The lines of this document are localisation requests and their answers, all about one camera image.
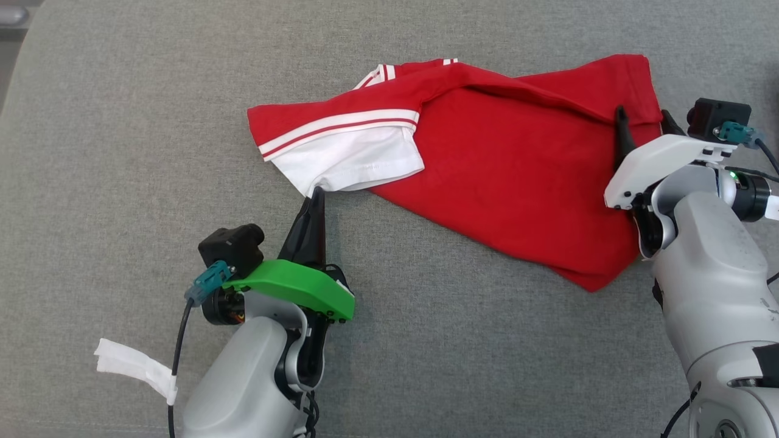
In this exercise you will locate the red and white shirt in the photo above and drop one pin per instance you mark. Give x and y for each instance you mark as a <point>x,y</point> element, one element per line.
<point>505,182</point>

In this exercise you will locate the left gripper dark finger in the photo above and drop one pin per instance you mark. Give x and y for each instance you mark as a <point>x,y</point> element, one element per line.
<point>300,234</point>
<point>319,231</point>

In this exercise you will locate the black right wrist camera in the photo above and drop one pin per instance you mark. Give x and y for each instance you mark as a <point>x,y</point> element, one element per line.
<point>709,115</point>

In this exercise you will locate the teal right camera connector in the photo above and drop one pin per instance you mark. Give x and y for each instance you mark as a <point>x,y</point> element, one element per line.
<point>736,132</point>

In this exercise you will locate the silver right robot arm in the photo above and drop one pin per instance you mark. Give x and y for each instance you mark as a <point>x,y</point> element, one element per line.
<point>712,280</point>

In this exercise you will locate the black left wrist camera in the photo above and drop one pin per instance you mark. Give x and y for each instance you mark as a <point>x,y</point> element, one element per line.
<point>234,246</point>

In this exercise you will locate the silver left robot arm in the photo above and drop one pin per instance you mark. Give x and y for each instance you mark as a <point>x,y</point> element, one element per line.
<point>249,377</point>

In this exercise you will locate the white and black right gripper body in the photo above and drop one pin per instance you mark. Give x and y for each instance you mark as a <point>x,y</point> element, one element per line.
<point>657,161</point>

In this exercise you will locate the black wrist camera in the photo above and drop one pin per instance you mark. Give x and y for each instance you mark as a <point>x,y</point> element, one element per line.
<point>709,115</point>
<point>234,246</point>

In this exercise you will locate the white tape tag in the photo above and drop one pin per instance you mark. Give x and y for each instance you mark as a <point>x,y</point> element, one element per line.
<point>131,362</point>

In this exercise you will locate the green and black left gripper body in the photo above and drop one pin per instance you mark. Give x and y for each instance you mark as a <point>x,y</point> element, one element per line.
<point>298,283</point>

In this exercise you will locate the teal left camera connector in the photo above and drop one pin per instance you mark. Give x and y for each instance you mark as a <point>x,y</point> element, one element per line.
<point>207,283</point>

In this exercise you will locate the teal camera connector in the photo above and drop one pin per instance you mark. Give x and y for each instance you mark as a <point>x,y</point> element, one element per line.
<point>207,283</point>
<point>736,132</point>

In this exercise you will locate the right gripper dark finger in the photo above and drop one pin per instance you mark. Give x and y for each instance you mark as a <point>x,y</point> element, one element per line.
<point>624,140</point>
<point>670,126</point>

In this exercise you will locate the grey fabric sofa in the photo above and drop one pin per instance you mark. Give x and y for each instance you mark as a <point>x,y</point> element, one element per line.
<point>426,365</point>

